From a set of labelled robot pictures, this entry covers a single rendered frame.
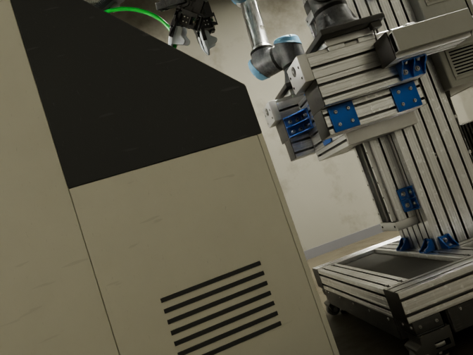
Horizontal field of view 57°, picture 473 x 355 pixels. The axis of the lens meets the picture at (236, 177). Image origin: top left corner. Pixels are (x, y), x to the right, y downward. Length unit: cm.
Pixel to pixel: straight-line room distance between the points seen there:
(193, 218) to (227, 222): 10
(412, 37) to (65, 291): 121
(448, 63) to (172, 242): 120
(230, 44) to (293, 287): 319
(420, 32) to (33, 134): 115
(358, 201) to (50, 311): 331
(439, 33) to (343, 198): 277
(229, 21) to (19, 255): 343
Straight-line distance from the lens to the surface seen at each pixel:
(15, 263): 126
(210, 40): 179
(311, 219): 401
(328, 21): 156
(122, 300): 124
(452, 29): 154
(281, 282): 132
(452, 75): 182
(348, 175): 415
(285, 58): 202
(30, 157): 128
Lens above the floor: 58
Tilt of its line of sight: 5 degrees up
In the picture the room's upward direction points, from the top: 19 degrees counter-clockwise
